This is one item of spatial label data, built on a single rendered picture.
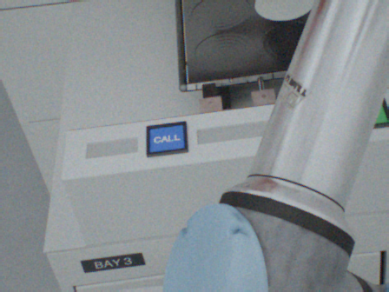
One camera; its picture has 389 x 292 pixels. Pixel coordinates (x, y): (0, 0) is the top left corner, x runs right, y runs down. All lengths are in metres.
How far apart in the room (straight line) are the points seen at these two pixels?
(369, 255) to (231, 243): 0.60
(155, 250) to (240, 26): 0.41
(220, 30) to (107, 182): 0.40
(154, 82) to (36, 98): 0.47
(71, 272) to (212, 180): 0.28
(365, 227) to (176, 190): 0.28
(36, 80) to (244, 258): 1.19
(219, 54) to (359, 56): 0.59
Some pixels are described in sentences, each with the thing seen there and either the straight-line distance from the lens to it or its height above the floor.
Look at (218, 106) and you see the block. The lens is 1.11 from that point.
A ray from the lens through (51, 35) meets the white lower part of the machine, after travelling 1.61.
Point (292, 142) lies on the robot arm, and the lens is 0.62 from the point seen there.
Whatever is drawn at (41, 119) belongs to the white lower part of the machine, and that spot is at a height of 0.53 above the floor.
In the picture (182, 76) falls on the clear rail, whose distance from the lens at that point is 1.18.
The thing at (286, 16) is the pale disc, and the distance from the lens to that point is 1.28.
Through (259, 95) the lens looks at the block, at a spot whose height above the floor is 0.91.
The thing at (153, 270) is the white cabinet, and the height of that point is 0.74.
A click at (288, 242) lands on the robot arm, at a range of 0.58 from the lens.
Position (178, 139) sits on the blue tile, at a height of 0.96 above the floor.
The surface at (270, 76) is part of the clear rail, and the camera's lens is 1.16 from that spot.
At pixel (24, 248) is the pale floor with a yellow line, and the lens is 2.22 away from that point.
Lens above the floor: 1.64
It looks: 45 degrees down
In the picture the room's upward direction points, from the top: 11 degrees counter-clockwise
